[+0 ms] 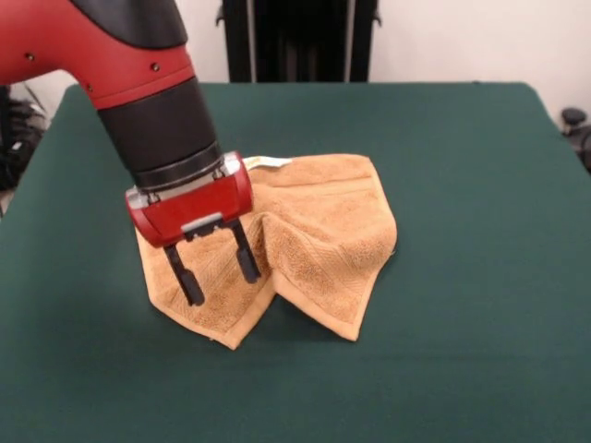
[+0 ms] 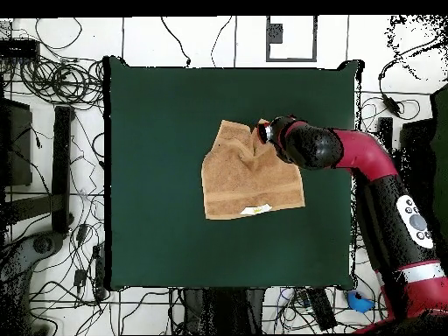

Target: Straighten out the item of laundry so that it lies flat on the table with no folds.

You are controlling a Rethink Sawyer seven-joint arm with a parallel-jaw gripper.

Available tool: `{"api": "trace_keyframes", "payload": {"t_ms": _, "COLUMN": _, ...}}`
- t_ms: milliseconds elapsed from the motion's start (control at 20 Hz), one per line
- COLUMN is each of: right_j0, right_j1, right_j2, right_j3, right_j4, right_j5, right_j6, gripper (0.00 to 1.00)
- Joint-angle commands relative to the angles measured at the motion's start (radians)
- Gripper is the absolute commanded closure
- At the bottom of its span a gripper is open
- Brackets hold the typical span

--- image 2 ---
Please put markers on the tan terry towel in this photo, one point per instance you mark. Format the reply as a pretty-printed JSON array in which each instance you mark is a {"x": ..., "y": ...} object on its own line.
[{"x": 245, "y": 182}]

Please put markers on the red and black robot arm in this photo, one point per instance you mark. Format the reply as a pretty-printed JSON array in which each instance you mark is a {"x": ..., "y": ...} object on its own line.
[{"x": 364, "y": 154}]

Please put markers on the black flat panel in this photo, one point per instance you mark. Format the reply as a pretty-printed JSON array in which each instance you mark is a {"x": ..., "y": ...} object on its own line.
[{"x": 420, "y": 140}]

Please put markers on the small dark grey square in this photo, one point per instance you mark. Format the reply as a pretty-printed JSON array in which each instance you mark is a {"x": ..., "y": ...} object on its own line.
[{"x": 275, "y": 33}]

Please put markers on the dark green table cloth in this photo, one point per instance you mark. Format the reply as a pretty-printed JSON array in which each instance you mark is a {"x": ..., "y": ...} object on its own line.
[{"x": 157, "y": 140}]

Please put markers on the black upright bar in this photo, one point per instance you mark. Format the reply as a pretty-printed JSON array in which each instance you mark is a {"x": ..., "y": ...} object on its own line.
[
  {"x": 63, "y": 168},
  {"x": 385, "y": 126}
]

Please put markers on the dark green cloth cover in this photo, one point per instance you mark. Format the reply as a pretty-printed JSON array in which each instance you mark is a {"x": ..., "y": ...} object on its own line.
[{"x": 441, "y": 157}]

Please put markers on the black power strip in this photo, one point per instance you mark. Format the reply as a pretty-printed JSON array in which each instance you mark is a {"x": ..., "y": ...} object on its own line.
[
  {"x": 322, "y": 309},
  {"x": 100, "y": 280}
]

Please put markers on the blue round object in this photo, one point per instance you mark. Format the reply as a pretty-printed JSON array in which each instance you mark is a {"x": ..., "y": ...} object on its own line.
[{"x": 358, "y": 302}]

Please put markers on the black power adapter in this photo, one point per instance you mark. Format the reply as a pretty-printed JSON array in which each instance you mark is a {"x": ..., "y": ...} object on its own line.
[
  {"x": 79, "y": 277},
  {"x": 82, "y": 232}
]

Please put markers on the black horizontal beam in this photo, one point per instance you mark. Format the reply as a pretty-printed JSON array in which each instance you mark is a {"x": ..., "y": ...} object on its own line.
[{"x": 31, "y": 208}]

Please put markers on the black square cabinet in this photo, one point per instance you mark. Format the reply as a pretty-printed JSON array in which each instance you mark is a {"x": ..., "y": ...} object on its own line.
[{"x": 17, "y": 147}]

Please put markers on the dark grey stand base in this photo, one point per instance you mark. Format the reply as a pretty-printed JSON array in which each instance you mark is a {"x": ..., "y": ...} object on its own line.
[{"x": 42, "y": 245}]

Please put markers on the grey square frame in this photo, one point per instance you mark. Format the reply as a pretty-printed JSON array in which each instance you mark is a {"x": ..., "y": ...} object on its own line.
[{"x": 290, "y": 60}]

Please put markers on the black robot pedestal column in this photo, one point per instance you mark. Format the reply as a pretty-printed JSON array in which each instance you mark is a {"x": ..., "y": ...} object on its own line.
[{"x": 224, "y": 308}]

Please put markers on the black switch box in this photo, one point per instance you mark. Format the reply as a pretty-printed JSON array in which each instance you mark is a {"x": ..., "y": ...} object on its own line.
[{"x": 19, "y": 49}]

